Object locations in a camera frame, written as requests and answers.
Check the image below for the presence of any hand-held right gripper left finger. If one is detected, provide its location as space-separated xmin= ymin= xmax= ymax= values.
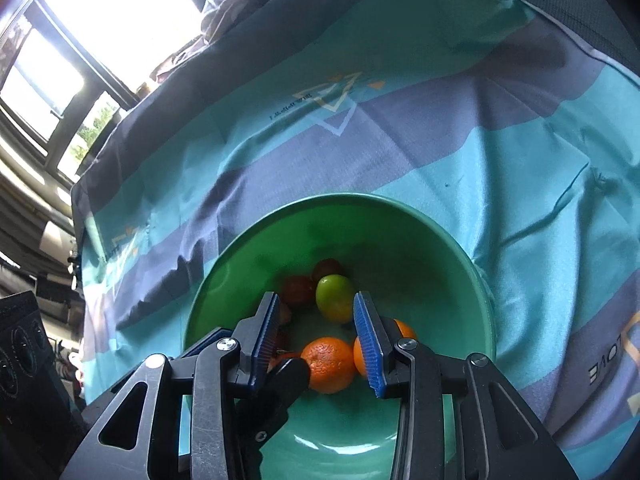
xmin=60 ymin=291 xmax=281 ymax=480

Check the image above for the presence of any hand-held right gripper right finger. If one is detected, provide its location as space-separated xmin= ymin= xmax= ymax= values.
xmin=352 ymin=290 xmax=576 ymax=480

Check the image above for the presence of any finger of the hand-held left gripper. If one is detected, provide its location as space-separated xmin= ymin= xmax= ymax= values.
xmin=235 ymin=357 xmax=312 ymax=461
xmin=179 ymin=327 xmax=236 ymax=361

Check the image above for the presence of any green oval fruit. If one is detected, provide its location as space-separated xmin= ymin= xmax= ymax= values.
xmin=315 ymin=274 xmax=357 ymax=324

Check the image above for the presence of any large red tomato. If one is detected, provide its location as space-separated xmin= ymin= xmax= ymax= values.
xmin=281 ymin=275 xmax=318 ymax=308

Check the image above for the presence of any green plastic bowl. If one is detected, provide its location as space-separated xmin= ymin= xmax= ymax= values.
xmin=181 ymin=193 xmax=497 ymax=480

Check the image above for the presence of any orange mandarin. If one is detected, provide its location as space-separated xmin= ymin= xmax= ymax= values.
xmin=300 ymin=337 xmax=356 ymax=394
xmin=353 ymin=318 xmax=418 ymax=376

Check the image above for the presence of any black box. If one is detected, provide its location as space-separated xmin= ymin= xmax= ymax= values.
xmin=0 ymin=290 xmax=86 ymax=461

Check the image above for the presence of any teal and grey striped blanket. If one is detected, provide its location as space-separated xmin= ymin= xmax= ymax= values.
xmin=70 ymin=0 xmax=640 ymax=480

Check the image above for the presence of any pile of beige clothes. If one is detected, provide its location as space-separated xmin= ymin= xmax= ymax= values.
xmin=150 ymin=0 xmax=321 ymax=83

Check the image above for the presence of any dark grey cloth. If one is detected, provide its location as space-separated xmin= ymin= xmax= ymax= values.
xmin=450 ymin=0 xmax=640 ymax=76

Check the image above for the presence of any window with dark frame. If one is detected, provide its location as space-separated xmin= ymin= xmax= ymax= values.
xmin=0 ymin=0 xmax=231 ymax=186

